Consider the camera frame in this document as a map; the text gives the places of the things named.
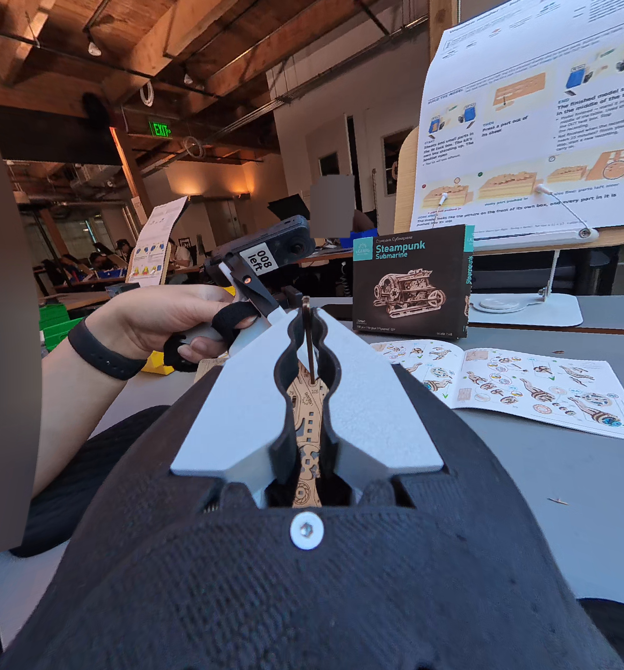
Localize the illustrated instruction booklet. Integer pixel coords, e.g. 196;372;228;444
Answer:
370;339;624;445

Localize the green plastic bin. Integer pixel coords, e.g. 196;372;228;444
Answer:
39;304;82;351

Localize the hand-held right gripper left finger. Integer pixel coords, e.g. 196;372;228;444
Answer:
170;309;299;508

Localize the white instruction sheet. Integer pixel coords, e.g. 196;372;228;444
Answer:
125;195;190;288
410;0;624;233

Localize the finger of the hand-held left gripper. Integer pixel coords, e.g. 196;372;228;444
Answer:
227;308;293;359

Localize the black wrist rest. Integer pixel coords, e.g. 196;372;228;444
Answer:
578;597;624;670

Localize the black model kit box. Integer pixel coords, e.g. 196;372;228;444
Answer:
352;224;475;340

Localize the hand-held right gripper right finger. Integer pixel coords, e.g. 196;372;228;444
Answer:
312;308;445;495

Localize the person's left forearm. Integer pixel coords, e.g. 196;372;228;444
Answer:
32;335;135;498

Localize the black wristband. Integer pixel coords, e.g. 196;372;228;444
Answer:
67;315;149;381

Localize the person's left hand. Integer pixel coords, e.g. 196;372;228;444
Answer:
84;284;237;367

